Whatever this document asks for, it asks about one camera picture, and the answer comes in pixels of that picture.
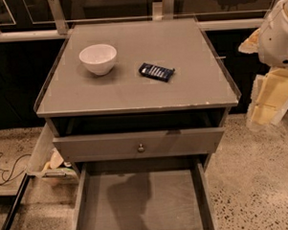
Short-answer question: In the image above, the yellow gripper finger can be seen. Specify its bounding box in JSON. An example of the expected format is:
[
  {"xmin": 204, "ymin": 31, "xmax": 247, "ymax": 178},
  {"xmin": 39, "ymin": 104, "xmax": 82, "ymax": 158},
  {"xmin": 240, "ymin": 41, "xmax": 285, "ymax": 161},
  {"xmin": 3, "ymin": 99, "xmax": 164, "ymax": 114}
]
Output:
[
  {"xmin": 247, "ymin": 67, "xmax": 288, "ymax": 131},
  {"xmin": 239, "ymin": 29, "xmax": 260, "ymax": 54}
]

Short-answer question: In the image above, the black floor cable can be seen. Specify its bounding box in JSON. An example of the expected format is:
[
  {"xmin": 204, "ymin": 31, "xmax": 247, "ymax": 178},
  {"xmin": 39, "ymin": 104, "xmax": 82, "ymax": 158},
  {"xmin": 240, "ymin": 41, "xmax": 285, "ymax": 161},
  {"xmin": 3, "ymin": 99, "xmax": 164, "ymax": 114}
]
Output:
[{"xmin": 0, "ymin": 148, "xmax": 33, "ymax": 187}]

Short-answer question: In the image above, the round metal drawer knob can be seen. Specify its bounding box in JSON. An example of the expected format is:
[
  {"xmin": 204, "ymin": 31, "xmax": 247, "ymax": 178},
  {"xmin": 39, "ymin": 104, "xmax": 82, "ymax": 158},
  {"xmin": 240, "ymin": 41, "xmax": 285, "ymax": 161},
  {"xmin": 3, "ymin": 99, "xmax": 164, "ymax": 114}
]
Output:
[{"xmin": 137, "ymin": 144, "xmax": 145, "ymax": 152}]

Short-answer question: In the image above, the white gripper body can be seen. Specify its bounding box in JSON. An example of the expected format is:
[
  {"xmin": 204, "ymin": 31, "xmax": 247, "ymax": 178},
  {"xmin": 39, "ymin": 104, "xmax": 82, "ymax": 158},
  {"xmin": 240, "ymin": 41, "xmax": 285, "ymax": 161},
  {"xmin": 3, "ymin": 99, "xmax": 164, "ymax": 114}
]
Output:
[{"xmin": 257, "ymin": 0, "xmax": 288, "ymax": 68}]

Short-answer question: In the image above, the white ceramic bowl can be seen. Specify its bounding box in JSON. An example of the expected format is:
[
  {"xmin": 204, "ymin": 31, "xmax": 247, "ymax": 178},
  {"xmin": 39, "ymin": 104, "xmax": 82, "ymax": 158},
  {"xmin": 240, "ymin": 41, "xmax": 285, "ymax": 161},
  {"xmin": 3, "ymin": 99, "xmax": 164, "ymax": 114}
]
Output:
[{"xmin": 79, "ymin": 44, "xmax": 118, "ymax": 76}]

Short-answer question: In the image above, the metal window frame rail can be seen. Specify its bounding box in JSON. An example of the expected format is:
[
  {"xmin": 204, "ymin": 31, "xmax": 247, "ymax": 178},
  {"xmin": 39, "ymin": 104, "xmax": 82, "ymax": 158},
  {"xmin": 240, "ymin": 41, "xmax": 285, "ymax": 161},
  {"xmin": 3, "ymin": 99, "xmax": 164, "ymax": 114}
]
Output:
[{"xmin": 0, "ymin": 0, "xmax": 288, "ymax": 42}]

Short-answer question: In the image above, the grey open middle drawer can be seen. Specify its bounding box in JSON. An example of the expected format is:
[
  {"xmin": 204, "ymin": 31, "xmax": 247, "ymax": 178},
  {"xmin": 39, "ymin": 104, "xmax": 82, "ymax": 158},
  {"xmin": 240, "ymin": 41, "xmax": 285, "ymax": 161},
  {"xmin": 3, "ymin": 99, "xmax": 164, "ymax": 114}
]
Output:
[{"xmin": 71, "ymin": 157, "xmax": 219, "ymax": 230}]

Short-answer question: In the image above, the grey top drawer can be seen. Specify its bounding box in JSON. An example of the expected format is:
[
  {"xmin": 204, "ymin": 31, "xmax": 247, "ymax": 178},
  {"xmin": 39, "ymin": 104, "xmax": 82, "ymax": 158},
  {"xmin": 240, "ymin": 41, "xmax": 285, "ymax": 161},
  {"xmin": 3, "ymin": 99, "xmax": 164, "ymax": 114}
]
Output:
[{"xmin": 54, "ymin": 127, "xmax": 224, "ymax": 162}]

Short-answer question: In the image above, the blue rxbar blueberry wrapper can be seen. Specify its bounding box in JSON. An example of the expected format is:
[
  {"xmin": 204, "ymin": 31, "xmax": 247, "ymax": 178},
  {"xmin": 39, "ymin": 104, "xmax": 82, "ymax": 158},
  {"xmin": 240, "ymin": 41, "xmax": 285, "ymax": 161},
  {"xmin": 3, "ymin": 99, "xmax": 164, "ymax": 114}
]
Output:
[{"xmin": 138, "ymin": 63, "xmax": 175, "ymax": 82}]

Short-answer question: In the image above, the grey drawer cabinet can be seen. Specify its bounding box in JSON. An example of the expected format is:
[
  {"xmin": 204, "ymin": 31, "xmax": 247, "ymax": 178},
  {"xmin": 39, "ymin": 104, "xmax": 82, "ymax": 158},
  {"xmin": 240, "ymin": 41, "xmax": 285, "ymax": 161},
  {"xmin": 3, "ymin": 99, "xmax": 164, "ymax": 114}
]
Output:
[{"xmin": 29, "ymin": 16, "xmax": 248, "ymax": 230}]

